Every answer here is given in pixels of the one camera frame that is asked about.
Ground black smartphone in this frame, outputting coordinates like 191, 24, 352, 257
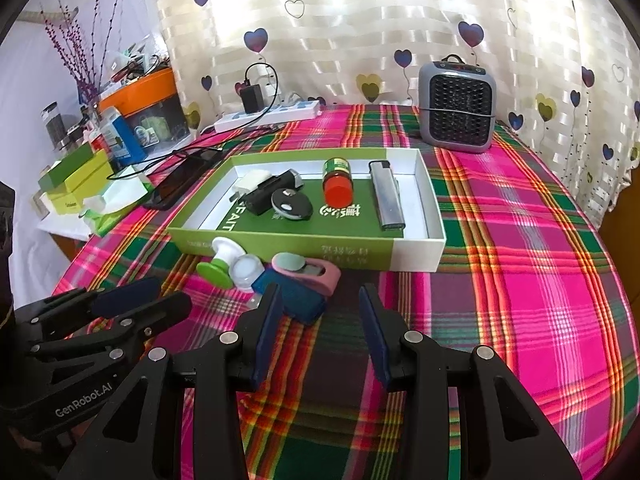
142, 156, 221, 211

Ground green white suction cup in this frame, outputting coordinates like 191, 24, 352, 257
196, 237, 246, 290

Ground lime green box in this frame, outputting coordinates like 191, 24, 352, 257
40, 150, 114, 217

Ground plaid tablecloth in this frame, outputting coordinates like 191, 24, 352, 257
52, 102, 636, 480

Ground green tissue pack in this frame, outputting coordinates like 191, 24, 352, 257
82, 165, 156, 237

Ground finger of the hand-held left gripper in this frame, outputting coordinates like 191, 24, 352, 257
30, 292, 194, 362
15, 277, 164, 334

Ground orange-lidded storage bin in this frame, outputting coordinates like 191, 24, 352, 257
97, 67, 194, 154

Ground black oval key fob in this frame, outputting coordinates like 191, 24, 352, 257
270, 187, 314, 221

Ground green cardboard box tray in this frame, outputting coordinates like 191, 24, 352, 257
166, 148, 447, 273

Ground blue white carton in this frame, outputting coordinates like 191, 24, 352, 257
100, 106, 144, 171

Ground purple dried flower branches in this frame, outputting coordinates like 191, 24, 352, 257
42, 0, 132, 107

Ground black rectangular plastic device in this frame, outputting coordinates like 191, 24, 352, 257
245, 170, 304, 216

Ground blue plastic case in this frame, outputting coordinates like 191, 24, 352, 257
251, 267, 329, 325

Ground small clear round jar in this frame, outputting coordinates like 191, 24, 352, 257
229, 254, 266, 294

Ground black charger adapter with cable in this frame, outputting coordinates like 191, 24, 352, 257
107, 62, 281, 182

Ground dark green box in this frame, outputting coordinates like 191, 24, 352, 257
38, 142, 96, 194

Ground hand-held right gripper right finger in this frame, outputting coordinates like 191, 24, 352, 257
359, 282, 583, 480

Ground dark glass jar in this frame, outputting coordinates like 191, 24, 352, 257
44, 102, 66, 149

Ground pile of assorted clutter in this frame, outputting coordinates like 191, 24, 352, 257
102, 35, 172, 86

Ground heart print curtain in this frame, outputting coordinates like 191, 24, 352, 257
152, 0, 640, 217

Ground silver lighter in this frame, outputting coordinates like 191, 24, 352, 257
370, 160, 406, 231

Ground black power adapter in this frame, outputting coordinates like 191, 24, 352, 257
241, 84, 266, 114

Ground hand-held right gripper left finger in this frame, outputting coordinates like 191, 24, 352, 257
57, 282, 286, 480

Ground white power strip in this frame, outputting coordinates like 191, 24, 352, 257
214, 100, 322, 134

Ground red-capped medicine bottle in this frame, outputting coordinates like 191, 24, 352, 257
321, 157, 352, 203

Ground white charger plug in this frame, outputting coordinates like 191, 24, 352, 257
231, 169, 273, 201

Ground grey mini heater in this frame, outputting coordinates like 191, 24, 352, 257
417, 55, 497, 154

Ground wooden cabinet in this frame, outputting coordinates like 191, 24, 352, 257
599, 180, 640, 341

